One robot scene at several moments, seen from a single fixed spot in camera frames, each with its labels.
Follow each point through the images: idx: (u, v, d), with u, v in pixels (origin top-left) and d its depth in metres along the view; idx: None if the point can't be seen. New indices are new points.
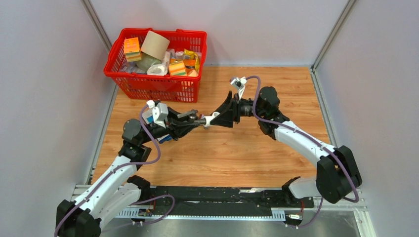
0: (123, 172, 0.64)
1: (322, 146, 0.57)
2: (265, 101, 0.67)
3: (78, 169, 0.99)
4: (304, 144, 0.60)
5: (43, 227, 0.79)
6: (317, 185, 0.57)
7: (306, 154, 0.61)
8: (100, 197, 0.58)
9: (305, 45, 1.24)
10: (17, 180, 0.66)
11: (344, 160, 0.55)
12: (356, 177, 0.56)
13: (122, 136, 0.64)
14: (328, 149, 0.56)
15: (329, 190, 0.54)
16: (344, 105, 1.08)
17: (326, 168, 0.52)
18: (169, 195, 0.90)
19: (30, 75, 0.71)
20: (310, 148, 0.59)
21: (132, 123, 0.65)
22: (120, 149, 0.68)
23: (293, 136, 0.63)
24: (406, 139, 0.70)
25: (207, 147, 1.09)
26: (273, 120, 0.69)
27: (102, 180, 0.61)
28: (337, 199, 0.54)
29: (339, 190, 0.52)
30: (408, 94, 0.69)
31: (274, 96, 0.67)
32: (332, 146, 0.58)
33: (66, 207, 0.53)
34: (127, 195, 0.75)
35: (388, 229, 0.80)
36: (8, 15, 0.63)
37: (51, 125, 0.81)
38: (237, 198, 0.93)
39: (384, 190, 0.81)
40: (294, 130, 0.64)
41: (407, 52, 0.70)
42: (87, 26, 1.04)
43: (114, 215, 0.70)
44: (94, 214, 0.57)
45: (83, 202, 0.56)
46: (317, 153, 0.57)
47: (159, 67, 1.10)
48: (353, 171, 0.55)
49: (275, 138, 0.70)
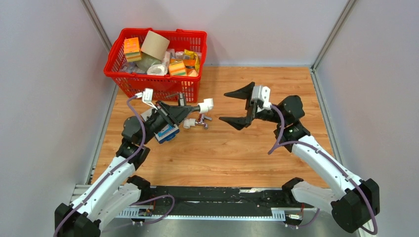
0: (120, 173, 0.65)
1: (349, 177, 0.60)
2: (289, 113, 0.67)
3: (78, 169, 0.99)
4: (328, 171, 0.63)
5: (43, 227, 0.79)
6: (335, 213, 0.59)
7: (327, 179, 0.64)
8: (98, 200, 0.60)
9: (305, 45, 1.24)
10: (16, 179, 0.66)
11: (369, 194, 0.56)
12: (376, 210, 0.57)
13: (122, 134, 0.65)
14: (354, 182, 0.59)
15: (347, 221, 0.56)
16: (343, 105, 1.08)
17: (352, 203, 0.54)
18: (169, 195, 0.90)
19: (30, 74, 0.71)
20: (334, 177, 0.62)
21: (131, 120, 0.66)
22: (117, 150, 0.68)
23: (314, 156, 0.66)
24: (407, 138, 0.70)
25: (207, 147, 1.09)
26: (292, 131, 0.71)
27: (100, 183, 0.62)
28: (354, 229, 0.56)
29: (358, 222, 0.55)
30: (408, 93, 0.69)
31: (299, 108, 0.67)
32: (358, 178, 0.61)
33: (64, 211, 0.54)
34: (127, 196, 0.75)
35: (388, 229, 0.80)
36: (8, 14, 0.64)
37: (50, 124, 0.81)
38: (237, 198, 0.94)
39: (384, 190, 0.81)
40: (316, 150, 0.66)
41: (407, 51, 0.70)
42: (87, 26, 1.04)
43: (114, 215, 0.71)
44: (92, 217, 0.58)
45: (80, 205, 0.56)
46: (342, 184, 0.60)
47: (158, 67, 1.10)
48: (375, 203, 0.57)
49: (292, 150, 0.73)
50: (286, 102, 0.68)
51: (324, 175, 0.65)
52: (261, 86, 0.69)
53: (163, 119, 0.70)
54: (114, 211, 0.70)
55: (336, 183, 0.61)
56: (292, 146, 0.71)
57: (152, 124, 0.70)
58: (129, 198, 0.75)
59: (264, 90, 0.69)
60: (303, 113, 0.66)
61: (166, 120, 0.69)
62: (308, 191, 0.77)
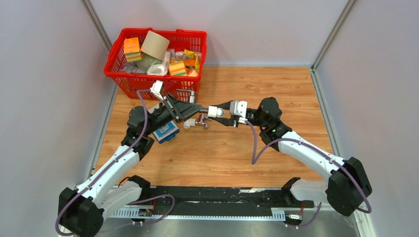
0: (126, 161, 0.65)
1: (331, 160, 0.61)
2: (267, 113, 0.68)
3: (78, 168, 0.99)
4: (313, 158, 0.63)
5: (43, 227, 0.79)
6: (329, 198, 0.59)
7: (314, 166, 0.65)
8: (103, 185, 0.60)
9: (304, 46, 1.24)
10: (17, 179, 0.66)
11: (355, 172, 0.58)
12: (367, 187, 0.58)
13: (128, 122, 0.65)
14: (338, 163, 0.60)
15: (342, 204, 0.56)
16: (343, 105, 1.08)
17: (339, 183, 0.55)
18: (169, 195, 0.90)
19: (30, 75, 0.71)
20: (319, 162, 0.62)
21: (138, 109, 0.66)
22: (123, 139, 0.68)
23: (299, 148, 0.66)
24: (406, 139, 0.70)
25: (207, 147, 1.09)
26: (275, 131, 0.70)
27: (105, 169, 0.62)
28: (351, 211, 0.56)
29: (352, 202, 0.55)
30: (408, 94, 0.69)
31: (276, 107, 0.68)
32: (340, 159, 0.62)
33: (68, 195, 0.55)
34: (129, 191, 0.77)
35: (388, 228, 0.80)
36: (8, 16, 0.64)
37: (50, 125, 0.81)
38: (237, 197, 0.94)
39: (384, 190, 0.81)
40: (299, 142, 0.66)
41: (406, 52, 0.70)
42: (87, 26, 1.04)
43: (116, 207, 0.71)
44: (97, 202, 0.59)
45: (86, 190, 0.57)
46: (327, 167, 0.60)
47: (158, 67, 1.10)
48: (363, 181, 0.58)
49: (279, 149, 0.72)
50: (264, 104, 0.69)
51: (313, 165, 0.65)
52: (237, 102, 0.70)
53: (168, 113, 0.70)
54: (117, 202, 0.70)
55: (321, 168, 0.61)
56: (278, 144, 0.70)
57: (157, 116, 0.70)
58: (131, 193, 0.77)
59: (239, 105, 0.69)
60: (281, 111, 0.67)
61: (171, 113, 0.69)
62: (304, 186, 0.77)
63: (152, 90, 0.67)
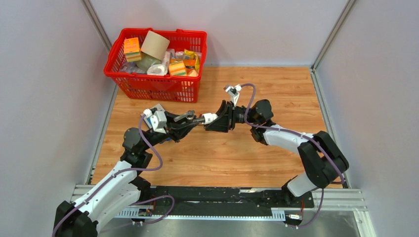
0: (123, 177, 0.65)
1: (302, 135, 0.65)
2: (260, 115, 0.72)
3: (78, 169, 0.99)
4: (287, 138, 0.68)
5: (43, 227, 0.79)
6: (307, 173, 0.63)
7: (290, 145, 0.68)
8: (99, 201, 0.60)
9: (305, 46, 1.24)
10: (17, 179, 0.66)
11: (325, 144, 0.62)
12: (341, 158, 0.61)
13: (123, 144, 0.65)
14: (308, 136, 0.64)
15: (316, 175, 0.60)
16: (343, 105, 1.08)
17: (307, 151, 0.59)
18: (169, 195, 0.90)
19: (31, 74, 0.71)
20: (293, 139, 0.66)
21: (133, 131, 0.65)
22: (123, 155, 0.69)
23: (278, 134, 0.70)
24: (406, 139, 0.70)
25: (207, 147, 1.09)
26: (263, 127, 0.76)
27: (103, 183, 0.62)
28: (325, 181, 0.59)
29: (323, 171, 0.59)
30: (408, 94, 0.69)
31: (269, 109, 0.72)
32: (311, 134, 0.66)
33: (65, 208, 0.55)
34: (126, 197, 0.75)
35: (388, 228, 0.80)
36: (8, 15, 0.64)
37: (50, 125, 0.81)
38: (237, 197, 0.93)
39: (384, 190, 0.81)
40: (278, 129, 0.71)
41: (406, 52, 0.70)
42: (87, 26, 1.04)
43: (112, 214, 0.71)
44: (92, 217, 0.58)
45: (82, 204, 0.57)
46: (298, 141, 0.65)
47: (159, 67, 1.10)
48: (335, 153, 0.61)
49: (267, 141, 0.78)
50: (258, 106, 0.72)
51: (288, 145, 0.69)
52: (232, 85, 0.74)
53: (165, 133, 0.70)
54: (113, 212, 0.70)
55: (295, 144, 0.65)
56: (265, 138, 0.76)
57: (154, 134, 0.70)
58: (128, 198, 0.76)
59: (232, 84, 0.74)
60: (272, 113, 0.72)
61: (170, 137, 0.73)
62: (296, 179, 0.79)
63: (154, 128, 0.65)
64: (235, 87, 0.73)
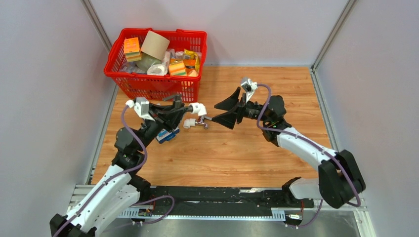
0: (115, 183, 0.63)
1: (323, 150, 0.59)
2: (272, 111, 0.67)
3: (78, 169, 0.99)
4: (306, 149, 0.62)
5: (43, 227, 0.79)
6: (320, 190, 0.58)
7: (307, 158, 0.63)
8: (92, 211, 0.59)
9: (305, 45, 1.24)
10: (17, 179, 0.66)
11: (346, 164, 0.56)
12: (360, 182, 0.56)
13: (115, 144, 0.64)
14: (329, 153, 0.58)
15: (332, 196, 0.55)
16: (343, 105, 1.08)
17: (328, 172, 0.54)
18: (169, 195, 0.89)
19: (31, 74, 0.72)
20: (312, 153, 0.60)
21: (124, 131, 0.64)
22: (114, 158, 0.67)
23: (295, 141, 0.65)
24: (406, 139, 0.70)
25: (207, 147, 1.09)
26: (276, 126, 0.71)
27: (95, 192, 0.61)
28: (341, 204, 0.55)
29: (341, 194, 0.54)
30: (408, 94, 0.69)
31: (281, 106, 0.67)
32: (333, 151, 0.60)
33: (58, 221, 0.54)
34: (124, 200, 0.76)
35: (388, 229, 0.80)
36: (8, 15, 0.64)
37: (50, 124, 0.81)
38: (237, 198, 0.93)
39: (384, 191, 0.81)
40: (296, 136, 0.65)
41: (406, 52, 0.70)
42: (87, 26, 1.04)
43: (112, 217, 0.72)
44: (86, 228, 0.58)
45: (74, 217, 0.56)
46: (318, 157, 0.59)
47: (158, 67, 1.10)
48: (356, 175, 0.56)
49: (278, 144, 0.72)
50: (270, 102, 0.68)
51: (306, 158, 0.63)
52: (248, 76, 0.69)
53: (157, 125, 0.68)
54: (111, 217, 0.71)
55: (314, 159, 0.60)
56: (277, 139, 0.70)
57: (146, 131, 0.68)
58: (128, 201, 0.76)
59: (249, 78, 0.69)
60: (285, 110, 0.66)
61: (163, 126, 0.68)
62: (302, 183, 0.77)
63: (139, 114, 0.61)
64: (251, 83, 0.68)
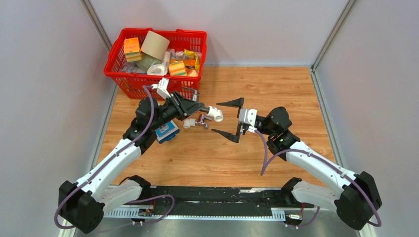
0: (126, 154, 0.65)
1: (343, 174, 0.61)
2: (277, 125, 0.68)
3: (78, 168, 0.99)
4: (323, 171, 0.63)
5: (42, 227, 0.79)
6: (340, 212, 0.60)
7: (324, 178, 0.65)
8: (102, 180, 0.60)
9: (304, 46, 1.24)
10: (16, 179, 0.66)
11: (366, 186, 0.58)
12: (378, 201, 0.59)
13: (137, 111, 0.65)
14: (349, 177, 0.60)
15: (353, 218, 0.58)
16: (343, 105, 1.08)
17: (351, 198, 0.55)
18: (169, 195, 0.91)
19: (30, 74, 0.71)
20: (330, 176, 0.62)
21: (146, 100, 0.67)
22: (125, 133, 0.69)
23: (307, 159, 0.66)
24: (406, 139, 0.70)
25: (207, 147, 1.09)
26: (282, 140, 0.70)
27: (106, 163, 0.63)
28: (361, 225, 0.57)
29: (363, 217, 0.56)
30: (408, 94, 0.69)
31: (285, 118, 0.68)
32: (353, 173, 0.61)
33: (68, 188, 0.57)
34: (130, 190, 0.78)
35: (388, 228, 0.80)
36: (8, 15, 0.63)
37: (50, 124, 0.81)
38: (237, 198, 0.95)
39: (384, 190, 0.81)
40: (308, 153, 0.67)
41: (406, 52, 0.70)
42: (87, 26, 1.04)
43: (117, 202, 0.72)
44: (96, 196, 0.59)
45: (85, 184, 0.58)
46: (338, 181, 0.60)
47: (158, 67, 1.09)
48: (374, 195, 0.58)
49: (286, 159, 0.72)
50: (273, 115, 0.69)
51: (322, 177, 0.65)
52: (247, 109, 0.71)
53: (175, 109, 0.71)
54: (117, 199, 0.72)
55: (332, 182, 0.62)
56: (286, 154, 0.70)
57: (164, 111, 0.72)
58: (132, 191, 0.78)
59: (250, 114, 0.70)
60: (291, 122, 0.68)
61: (177, 110, 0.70)
62: (308, 191, 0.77)
63: (158, 87, 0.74)
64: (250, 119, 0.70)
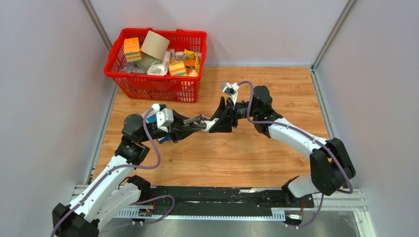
0: (118, 173, 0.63)
1: (314, 139, 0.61)
2: (259, 100, 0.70)
3: (79, 169, 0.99)
4: (297, 138, 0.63)
5: (42, 227, 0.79)
6: (312, 178, 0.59)
7: (298, 147, 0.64)
8: (95, 200, 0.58)
9: (304, 46, 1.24)
10: (16, 179, 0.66)
11: (336, 152, 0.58)
12: (350, 168, 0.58)
13: (122, 131, 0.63)
14: (320, 142, 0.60)
15: (323, 183, 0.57)
16: (343, 105, 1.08)
17: (318, 159, 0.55)
18: (169, 195, 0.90)
19: (30, 74, 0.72)
20: (303, 142, 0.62)
21: (133, 118, 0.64)
22: (117, 149, 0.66)
23: (286, 132, 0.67)
24: (407, 139, 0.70)
25: (207, 147, 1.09)
26: (267, 118, 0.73)
27: (98, 183, 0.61)
28: (332, 190, 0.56)
29: (332, 181, 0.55)
30: (408, 94, 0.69)
31: (268, 95, 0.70)
32: (324, 139, 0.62)
33: (61, 211, 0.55)
34: (127, 196, 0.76)
35: (389, 229, 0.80)
36: (8, 15, 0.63)
37: (50, 125, 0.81)
38: (237, 198, 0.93)
39: (385, 190, 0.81)
40: (287, 126, 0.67)
41: (407, 52, 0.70)
42: (87, 26, 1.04)
43: (114, 213, 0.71)
44: (90, 217, 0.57)
45: (77, 206, 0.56)
46: (310, 146, 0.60)
47: (159, 67, 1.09)
48: (346, 162, 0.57)
49: (271, 136, 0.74)
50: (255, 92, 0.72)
51: (296, 146, 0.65)
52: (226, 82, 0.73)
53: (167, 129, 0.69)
54: (114, 211, 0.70)
55: (305, 148, 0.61)
56: (269, 131, 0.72)
57: (155, 128, 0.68)
58: (129, 197, 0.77)
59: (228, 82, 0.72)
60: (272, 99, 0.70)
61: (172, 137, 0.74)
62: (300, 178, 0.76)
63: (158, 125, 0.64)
64: (232, 85, 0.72)
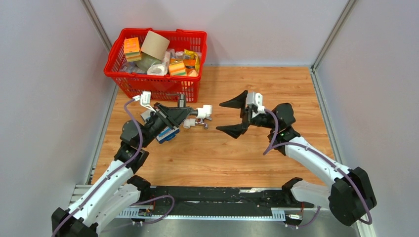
0: (117, 177, 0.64)
1: (337, 168, 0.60)
2: (280, 120, 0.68)
3: (78, 169, 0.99)
4: (317, 164, 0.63)
5: (42, 227, 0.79)
6: (331, 206, 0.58)
7: (318, 172, 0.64)
8: (94, 205, 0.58)
9: (304, 46, 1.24)
10: (17, 178, 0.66)
11: (360, 182, 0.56)
12: (372, 199, 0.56)
13: (120, 137, 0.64)
14: (343, 171, 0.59)
15: (343, 213, 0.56)
16: (343, 105, 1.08)
17: (341, 190, 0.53)
18: (169, 195, 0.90)
19: (30, 74, 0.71)
20: (323, 169, 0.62)
21: (126, 125, 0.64)
22: (116, 154, 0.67)
23: (305, 153, 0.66)
24: (406, 138, 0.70)
25: (207, 147, 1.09)
26: (283, 134, 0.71)
27: (97, 187, 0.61)
28: (352, 221, 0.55)
29: (354, 212, 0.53)
30: (408, 94, 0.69)
31: (290, 115, 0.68)
32: (347, 168, 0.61)
33: (61, 215, 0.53)
34: (126, 197, 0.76)
35: (389, 229, 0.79)
36: (7, 15, 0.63)
37: (50, 125, 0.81)
38: (237, 198, 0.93)
39: (384, 190, 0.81)
40: (306, 147, 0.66)
41: (407, 52, 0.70)
42: (87, 26, 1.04)
43: (112, 216, 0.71)
44: (89, 222, 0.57)
45: (77, 211, 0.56)
46: (331, 174, 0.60)
47: (158, 67, 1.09)
48: (368, 192, 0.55)
49: (285, 153, 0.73)
50: (278, 109, 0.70)
51: (315, 170, 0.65)
52: (255, 93, 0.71)
53: (161, 120, 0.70)
54: (112, 214, 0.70)
55: (326, 175, 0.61)
56: (285, 148, 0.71)
57: (150, 126, 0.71)
58: (128, 199, 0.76)
59: (257, 96, 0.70)
60: (295, 119, 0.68)
61: (165, 122, 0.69)
62: (307, 189, 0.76)
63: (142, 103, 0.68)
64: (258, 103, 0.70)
